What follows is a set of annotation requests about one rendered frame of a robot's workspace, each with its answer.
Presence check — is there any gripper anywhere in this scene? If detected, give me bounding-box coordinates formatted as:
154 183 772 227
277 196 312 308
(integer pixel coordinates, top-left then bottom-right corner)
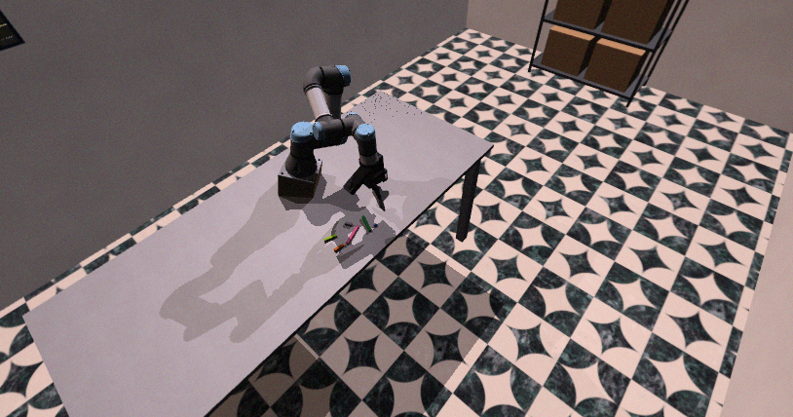
359 152 389 211

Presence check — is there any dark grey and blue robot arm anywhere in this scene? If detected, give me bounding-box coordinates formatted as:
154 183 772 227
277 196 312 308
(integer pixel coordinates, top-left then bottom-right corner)
285 65 378 195

